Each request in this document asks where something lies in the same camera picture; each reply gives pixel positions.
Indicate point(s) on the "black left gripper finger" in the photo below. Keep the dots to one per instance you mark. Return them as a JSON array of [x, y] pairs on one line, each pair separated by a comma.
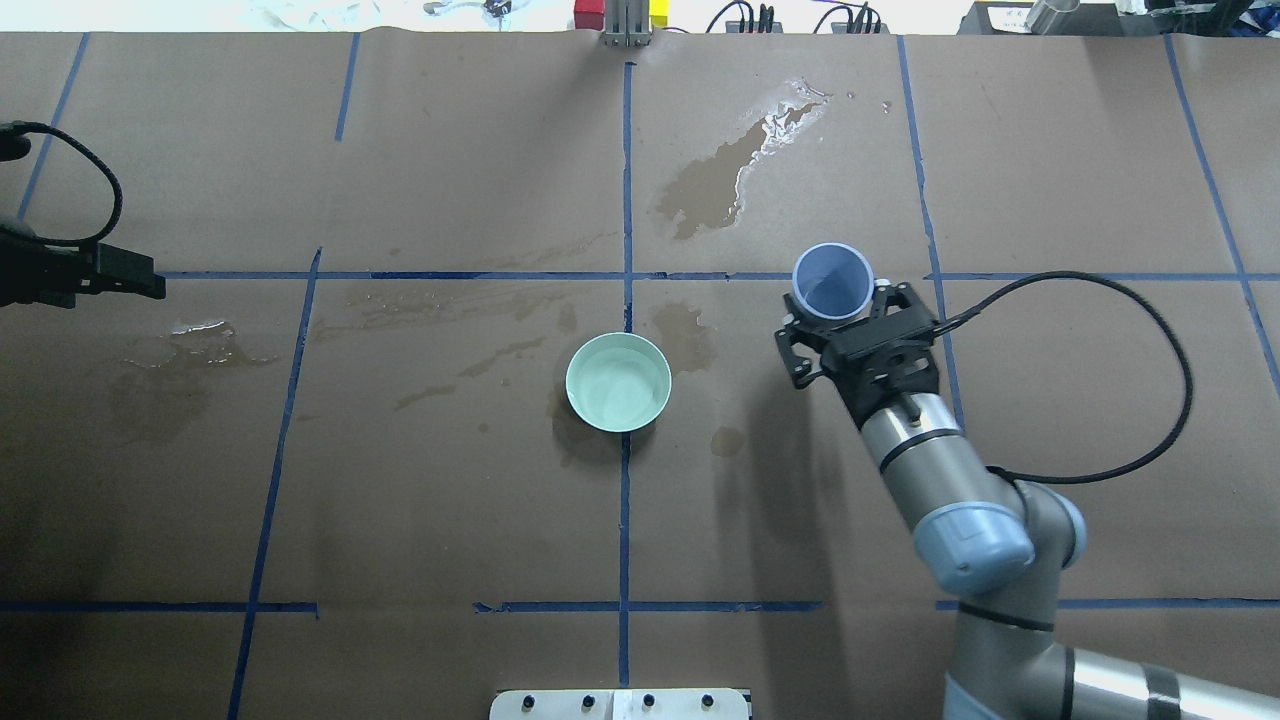
[[124, 271]]

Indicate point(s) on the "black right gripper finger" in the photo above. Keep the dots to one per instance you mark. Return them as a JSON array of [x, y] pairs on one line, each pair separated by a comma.
[[801, 347], [898, 313]]

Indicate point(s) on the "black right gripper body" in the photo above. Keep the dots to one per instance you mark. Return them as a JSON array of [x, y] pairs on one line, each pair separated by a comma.
[[806, 349]]

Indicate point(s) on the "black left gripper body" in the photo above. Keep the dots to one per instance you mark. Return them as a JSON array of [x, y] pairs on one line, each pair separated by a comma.
[[38, 274]]

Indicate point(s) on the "light blue plastic cup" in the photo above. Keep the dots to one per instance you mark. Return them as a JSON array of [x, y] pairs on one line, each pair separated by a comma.
[[832, 282]]

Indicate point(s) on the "mint green bowl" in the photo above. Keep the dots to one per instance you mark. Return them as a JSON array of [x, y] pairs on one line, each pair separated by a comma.
[[618, 382]]

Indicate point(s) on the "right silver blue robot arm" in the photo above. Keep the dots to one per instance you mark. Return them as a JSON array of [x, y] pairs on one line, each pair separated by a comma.
[[997, 540]]

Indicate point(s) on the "black power strip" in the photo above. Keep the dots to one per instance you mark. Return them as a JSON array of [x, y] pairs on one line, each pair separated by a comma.
[[743, 18], [854, 19]]

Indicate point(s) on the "brown paper table cover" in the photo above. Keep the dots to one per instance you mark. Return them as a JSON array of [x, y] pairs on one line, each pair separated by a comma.
[[335, 472]]

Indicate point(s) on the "silver metal cylinder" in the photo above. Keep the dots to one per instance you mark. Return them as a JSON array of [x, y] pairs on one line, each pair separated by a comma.
[[1050, 17]]

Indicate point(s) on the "yellow cube block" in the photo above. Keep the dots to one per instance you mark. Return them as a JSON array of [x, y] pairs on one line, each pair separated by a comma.
[[658, 11]]

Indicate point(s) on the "red cube block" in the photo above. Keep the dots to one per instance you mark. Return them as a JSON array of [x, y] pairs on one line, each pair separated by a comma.
[[588, 14]]

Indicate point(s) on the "aluminium frame post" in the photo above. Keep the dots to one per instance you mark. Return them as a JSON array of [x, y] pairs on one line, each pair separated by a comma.
[[626, 23]]

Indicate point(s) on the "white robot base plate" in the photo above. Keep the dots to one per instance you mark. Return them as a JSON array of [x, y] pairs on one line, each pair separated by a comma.
[[623, 703]]

